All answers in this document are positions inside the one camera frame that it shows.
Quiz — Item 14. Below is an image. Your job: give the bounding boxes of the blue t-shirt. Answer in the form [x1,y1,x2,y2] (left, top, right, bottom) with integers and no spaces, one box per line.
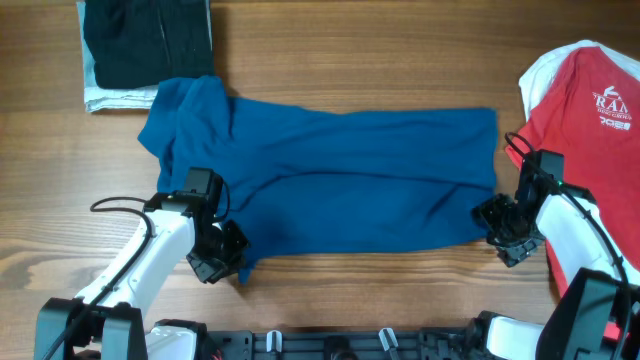
[138,76,498,282]

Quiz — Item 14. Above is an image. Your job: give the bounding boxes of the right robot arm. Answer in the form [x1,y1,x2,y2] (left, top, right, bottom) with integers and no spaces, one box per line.
[472,150,639,359]

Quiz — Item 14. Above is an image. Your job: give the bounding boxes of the light grey folded garment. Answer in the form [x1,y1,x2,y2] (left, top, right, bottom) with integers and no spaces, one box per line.
[76,2,158,113]

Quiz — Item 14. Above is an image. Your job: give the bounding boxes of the red t-shirt white sleeves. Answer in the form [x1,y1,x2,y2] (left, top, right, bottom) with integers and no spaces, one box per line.
[505,40,639,284]

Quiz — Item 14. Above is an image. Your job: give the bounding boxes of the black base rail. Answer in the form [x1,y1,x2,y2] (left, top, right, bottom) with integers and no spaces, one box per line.
[205,328,484,360]

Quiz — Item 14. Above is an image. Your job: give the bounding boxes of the black folded garment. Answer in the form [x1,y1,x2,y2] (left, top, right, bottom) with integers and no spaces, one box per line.
[83,0,214,90]

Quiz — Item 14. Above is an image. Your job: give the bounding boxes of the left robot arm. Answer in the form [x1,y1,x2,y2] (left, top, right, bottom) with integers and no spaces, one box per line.
[34,168,249,359]

